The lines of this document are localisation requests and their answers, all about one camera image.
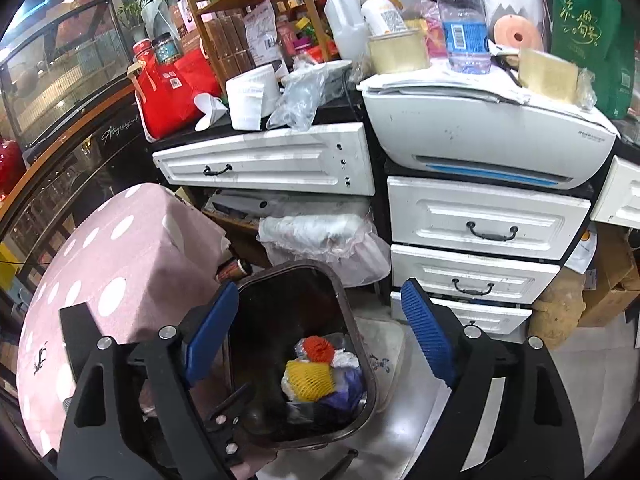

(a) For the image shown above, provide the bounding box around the yellow foam fruit net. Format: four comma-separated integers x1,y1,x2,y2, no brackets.
281,361,335,402

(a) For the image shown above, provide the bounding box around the orange foam fruit net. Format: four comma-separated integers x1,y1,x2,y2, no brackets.
302,336,335,364

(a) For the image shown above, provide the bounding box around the purple plastic bag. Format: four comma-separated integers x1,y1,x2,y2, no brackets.
320,367,364,413

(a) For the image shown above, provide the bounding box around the white tissue pile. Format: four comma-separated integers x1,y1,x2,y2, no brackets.
331,349,360,368

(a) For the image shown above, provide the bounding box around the black trash bin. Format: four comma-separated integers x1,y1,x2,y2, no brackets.
224,260,378,451

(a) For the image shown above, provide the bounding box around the white bottom drawer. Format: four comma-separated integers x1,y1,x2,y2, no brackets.
389,291,534,337

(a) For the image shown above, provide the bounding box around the white middle drawer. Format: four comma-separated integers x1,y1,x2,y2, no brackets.
390,244,560,304

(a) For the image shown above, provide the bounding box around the tan burlap sack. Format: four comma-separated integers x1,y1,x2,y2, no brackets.
528,268,586,350

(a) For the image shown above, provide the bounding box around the pink polka dot tablecloth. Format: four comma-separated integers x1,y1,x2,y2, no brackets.
17,183,231,454

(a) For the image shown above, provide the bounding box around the white upper drawer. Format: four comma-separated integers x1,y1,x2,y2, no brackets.
387,177,590,260

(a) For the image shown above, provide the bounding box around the cardboard box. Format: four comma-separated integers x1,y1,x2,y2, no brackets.
579,223,639,327

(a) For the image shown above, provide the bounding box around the white lace cloth bundle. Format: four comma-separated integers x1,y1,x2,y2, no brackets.
257,214,392,287

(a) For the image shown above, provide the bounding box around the right side white drawer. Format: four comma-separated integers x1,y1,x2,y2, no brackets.
590,155,640,230

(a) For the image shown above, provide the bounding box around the white printer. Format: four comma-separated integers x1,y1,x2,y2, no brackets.
358,63,618,190

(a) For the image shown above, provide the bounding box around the long white top drawer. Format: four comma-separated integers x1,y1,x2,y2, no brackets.
153,122,375,196

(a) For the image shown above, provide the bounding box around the red ceramic vase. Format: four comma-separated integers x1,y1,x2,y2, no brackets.
0,140,26,196

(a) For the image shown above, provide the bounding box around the white paper cup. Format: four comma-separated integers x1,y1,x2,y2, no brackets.
193,93,228,131

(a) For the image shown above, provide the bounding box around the wooden curved railing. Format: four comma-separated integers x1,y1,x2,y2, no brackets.
1,78,134,230

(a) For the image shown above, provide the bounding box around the red gift bag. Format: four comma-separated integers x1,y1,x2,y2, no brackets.
127,38,222,142

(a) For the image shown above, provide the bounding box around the clear plastic bag on counter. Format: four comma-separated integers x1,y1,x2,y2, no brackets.
266,61,352,131

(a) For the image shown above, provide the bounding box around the yellow sponge block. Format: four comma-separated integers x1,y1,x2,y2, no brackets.
518,49,579,104

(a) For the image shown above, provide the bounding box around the clear water bottle blue label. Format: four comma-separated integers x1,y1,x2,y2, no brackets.
437,0,491,75

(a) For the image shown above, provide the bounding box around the green shopping bag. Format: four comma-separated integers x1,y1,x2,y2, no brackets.
551,0,634,120

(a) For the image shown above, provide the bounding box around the white plastic jug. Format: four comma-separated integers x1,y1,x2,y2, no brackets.
324,0,369,62

